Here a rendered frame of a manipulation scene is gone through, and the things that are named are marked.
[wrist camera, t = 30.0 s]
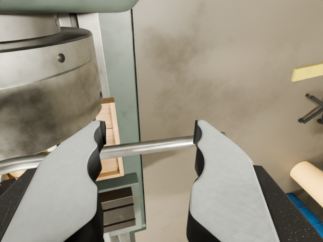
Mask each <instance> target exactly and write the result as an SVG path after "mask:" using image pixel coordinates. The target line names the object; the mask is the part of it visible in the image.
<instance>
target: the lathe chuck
mask: <svg viewBox="0 0 323 242"><path fill-rule="evenodd" d="M102 100H103V95H102V89H101V83H100V77H99V69H98V63H97V57H96V55H95V57H94V58H93V59H92V60H91V61H89V62H87V63H86V64H84V65H82V66H79V67H77V68H75V69H72V70H69V71H66V72H64V73H60V74H57V75H54V76H50V77H47V78H43V79H39V80H35V81H31V82H27V83H23V84H18V85H12V86H8V87H3V88H0V161H1V160H5V159H9V158H13V157H21V156H29V155H35V154H38V153H40V152H43V151H45V150H47V149H49V148H51V147H54V146H56V145H58V144H60V143H61V142H63V141H65V140H67V139H68V138H70V137H71V136H73V135H74V134H76V133H77V132H78V131H80V130H82V129H83V128H85V127H86V126H87V125H89V124H90V123H91V122H92V121H93V120H94V119H95V118H96V117H97V116H98V114H99V113H100V111H101V109H102V106H101V104H100V101H102Z"/></svg>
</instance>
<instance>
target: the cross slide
mask: <svg viewBox="0 0 323 242"><path fill-rule="evenodd" d="M99 197H100V201H101V205H102V209H103V226H104V233H108V232H112V231H116V230H120V229H124V228H128V227H132V226H135V225H136V218H135V209H134V200H133V193H132V187H126V188H122V189H117V190H112V191H107V192H103V193H99Z"/></svg>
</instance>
